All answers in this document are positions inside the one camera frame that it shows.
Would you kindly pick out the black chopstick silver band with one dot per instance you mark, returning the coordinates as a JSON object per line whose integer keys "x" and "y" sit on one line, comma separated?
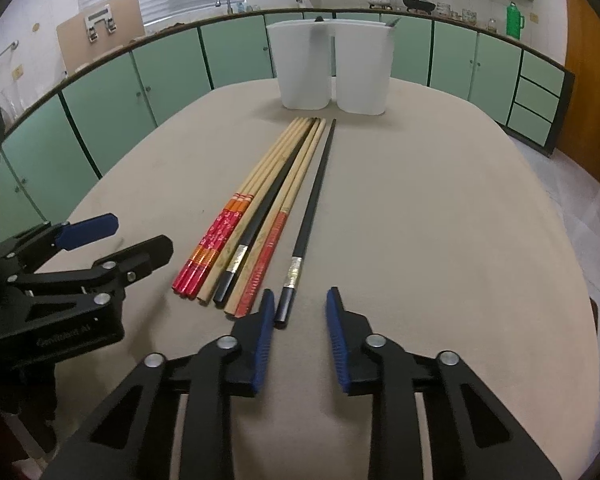
{"x": 286, "y": 297}
{"x": 229, "y": 288}

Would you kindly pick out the cardboard panel with device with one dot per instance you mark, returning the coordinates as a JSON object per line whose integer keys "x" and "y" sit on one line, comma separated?
{"x": 99, "y": 29}

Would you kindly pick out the red striped bamboo chopstick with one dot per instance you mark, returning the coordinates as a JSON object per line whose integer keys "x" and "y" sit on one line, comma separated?
{"x": 270, "y": 245}

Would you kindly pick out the brown wooden door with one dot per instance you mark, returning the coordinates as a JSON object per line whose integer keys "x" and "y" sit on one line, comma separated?
{"x": 580, "y": 136}

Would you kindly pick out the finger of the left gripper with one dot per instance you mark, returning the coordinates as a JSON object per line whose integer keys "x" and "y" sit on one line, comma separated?
{"x": 28, "y": 250}
{"x": 110, "y": 275}

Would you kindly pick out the green thermos flask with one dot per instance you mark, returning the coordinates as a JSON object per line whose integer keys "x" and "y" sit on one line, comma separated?
{"x": 515, "y": 21}

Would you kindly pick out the green lower cabinets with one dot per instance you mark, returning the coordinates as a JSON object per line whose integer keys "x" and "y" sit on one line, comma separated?
{"x": 57, "y": 151}

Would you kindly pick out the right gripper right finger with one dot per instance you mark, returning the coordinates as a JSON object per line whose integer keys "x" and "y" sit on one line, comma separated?
{"x": 437, "y": 404}

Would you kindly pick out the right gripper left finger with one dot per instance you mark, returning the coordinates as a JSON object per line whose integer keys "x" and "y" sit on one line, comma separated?
{"x": 166, "y": 405}

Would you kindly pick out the white double utensil holder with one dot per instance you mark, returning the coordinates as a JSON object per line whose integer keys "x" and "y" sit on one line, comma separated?
{"x": 343, "y": 61}

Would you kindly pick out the black wok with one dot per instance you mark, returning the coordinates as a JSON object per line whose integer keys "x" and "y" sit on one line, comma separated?
{"x": 419, "y": 6}

